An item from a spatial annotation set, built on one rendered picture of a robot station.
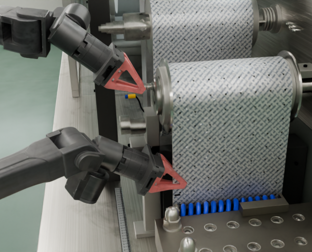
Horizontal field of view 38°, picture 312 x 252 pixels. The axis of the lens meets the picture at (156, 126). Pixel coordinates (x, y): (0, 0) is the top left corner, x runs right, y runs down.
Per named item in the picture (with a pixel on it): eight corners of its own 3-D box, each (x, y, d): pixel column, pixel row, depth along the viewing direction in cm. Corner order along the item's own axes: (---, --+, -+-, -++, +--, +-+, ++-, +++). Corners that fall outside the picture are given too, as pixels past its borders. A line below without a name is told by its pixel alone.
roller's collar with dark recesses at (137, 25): (123, 37, 114) (122, 11, 111) (147, 36, 114) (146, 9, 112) (125, 43, 108) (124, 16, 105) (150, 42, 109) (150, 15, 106)
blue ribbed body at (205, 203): (177, 214, 95) (177, 200, 94) (276, 204, 98) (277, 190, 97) (180, 224, 92) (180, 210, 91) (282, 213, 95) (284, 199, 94)
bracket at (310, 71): (288, 71, 96) (289, 62, 95) (315, 69, 96) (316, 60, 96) (299, 78, 91) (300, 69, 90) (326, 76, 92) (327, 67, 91)
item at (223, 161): (172, 207, 95) (172, 127, 88) (280, 196, 98) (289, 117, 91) (173, 209, 95) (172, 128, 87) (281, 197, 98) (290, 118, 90)
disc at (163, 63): (159, 117, 101) (157, 50, 95) (161, 116, 101) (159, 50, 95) (171, 145, 87) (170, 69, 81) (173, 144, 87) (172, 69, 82)
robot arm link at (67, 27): (40, 42, 83) (56, 19, 81) (48, 27, 89) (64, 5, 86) (72, 64, 85) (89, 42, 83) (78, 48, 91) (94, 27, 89)
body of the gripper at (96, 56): (100, 87, 85) (67, 64, 82) (100, 72, 94) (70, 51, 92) (121, 60, 83) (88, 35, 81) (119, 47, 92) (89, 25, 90)
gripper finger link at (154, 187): (179, 205, 92) (138, 189, 89) (173, 186, 98) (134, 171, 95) (196, 178, 90) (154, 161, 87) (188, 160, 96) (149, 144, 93)
